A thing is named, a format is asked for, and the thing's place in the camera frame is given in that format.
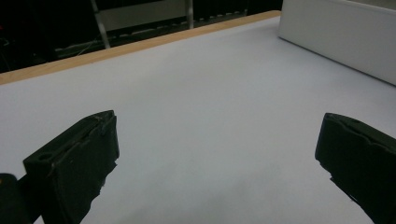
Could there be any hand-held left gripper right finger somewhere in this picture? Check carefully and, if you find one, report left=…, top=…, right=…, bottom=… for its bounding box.
left=315, top=112, right=396, bottom=224

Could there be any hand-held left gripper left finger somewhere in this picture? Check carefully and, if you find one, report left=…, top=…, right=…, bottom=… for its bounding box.
left=22, top=109, right=120, bottom=224

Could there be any white plastic bin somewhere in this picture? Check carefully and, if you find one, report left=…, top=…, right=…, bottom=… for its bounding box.
left=278, top=0, right=396, bottom=87

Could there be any white table sheet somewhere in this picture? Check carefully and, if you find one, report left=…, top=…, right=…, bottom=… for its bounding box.
left=0, top=16, right=396, bottom=224

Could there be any white metal desk frame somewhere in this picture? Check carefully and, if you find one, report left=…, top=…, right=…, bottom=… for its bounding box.
left=90, top=0, right=195, bottom=49

